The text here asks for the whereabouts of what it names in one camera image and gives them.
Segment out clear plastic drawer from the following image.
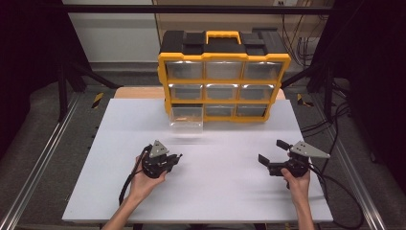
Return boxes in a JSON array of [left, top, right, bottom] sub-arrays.
[[169, 106, 205, 134]]

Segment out person's right hand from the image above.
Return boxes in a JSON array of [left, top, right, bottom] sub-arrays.
[[281, 167, 312, 198]]

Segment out yellow black drawer organizer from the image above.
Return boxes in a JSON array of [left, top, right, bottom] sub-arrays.
[[157, 30, 292, 124]]

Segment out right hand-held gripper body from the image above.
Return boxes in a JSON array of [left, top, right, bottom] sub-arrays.
[[268, 140, 331, 190]]

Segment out bundle of wall cables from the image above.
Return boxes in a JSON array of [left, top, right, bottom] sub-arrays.
[[281, 13, 321, 69]]

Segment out black horizontal bar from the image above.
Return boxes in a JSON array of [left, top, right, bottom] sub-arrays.
[[61, 4, 333, 14]]

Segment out black curtain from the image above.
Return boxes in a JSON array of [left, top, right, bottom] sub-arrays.
[[0, 0, 94, 161], [310, 0, 406, 188]]

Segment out yellow black hazard tape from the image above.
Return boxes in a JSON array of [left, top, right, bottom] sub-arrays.
[[296, 93, 315, 108], [91, 92, 105, 109]]

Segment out person's left hand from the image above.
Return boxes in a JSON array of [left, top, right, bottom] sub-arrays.
[[128, 153, 169, 203]]

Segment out left hand-held gripper cable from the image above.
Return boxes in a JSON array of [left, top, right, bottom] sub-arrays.
[[118, 144, 152, 206]]

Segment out wooden board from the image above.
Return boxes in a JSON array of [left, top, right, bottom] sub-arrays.
[[114, 86, 285, 101]]

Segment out aluminium rail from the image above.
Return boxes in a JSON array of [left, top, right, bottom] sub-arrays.
[[310, 95, 389, 230], [0, 94, 80, 230]]

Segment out black metal stand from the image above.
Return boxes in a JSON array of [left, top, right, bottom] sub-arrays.
[[56, 58, 124, 123], [281, 60, 337, 123]]

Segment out black floor cables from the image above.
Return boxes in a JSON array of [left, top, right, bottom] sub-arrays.
[[300, 80, 353, 175]]

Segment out hand-held gripper cable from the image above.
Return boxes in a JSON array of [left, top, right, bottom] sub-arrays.
[[118, 144, 152, 206], [307, 162, 366, 230]]

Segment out set of clear organizer drawers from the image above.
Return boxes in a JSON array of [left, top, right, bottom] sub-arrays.
[[166, 60, 283, 118]]

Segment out beige cabinet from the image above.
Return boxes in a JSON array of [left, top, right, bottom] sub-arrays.
[[152, 0, 335, 39]]

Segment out right hand-held gripper cable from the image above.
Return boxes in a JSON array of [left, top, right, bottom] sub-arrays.
[[307, 162, 366, 230]]

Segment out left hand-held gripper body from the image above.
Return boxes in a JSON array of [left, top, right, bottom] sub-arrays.
[[141, 139, 172, 179]]

